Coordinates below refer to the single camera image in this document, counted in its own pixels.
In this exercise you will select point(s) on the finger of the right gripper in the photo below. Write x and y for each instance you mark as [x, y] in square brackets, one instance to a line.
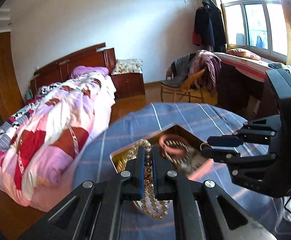
[233, 157]
[258, 131]

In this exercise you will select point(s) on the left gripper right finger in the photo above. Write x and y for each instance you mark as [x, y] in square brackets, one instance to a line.
[202, 210]

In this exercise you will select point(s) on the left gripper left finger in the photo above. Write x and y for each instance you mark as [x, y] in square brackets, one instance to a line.
[93, 210]

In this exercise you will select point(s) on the pink bangle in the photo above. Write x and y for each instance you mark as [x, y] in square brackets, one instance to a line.
[173, 144]

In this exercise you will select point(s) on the desk with pink cover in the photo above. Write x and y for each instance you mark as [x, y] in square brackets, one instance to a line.
[243, 87]

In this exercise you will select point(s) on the pink Genji biscuit tin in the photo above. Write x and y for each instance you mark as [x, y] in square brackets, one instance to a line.
[192, 164]

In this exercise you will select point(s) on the wicker chair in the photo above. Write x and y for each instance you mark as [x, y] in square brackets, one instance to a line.
[179, 82]

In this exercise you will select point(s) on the bed with patchwork quilt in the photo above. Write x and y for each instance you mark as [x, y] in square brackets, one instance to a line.
[41, 144]

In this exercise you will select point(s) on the floral pillow on desk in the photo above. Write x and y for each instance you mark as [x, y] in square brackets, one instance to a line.
[244, 53]

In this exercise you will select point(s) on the purple clothes on chair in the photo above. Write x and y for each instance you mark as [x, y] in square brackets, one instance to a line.
[211, 63]

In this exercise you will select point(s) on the hanging dark coats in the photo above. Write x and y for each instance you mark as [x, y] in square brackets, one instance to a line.
[209, 31]

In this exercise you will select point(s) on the window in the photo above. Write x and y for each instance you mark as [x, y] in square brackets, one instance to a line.
[256, 25]

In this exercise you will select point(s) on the wooden nightstand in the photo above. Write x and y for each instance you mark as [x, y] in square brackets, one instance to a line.
[128, 85]

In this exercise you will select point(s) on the floral cushion on nightstand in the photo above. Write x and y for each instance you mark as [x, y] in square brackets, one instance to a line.
[127, 66]

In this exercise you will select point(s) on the purple pillow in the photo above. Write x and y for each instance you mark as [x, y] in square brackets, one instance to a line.
[82, 70]

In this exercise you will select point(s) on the dark wooden headboard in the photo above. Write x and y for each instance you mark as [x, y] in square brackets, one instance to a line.
[61, 69]

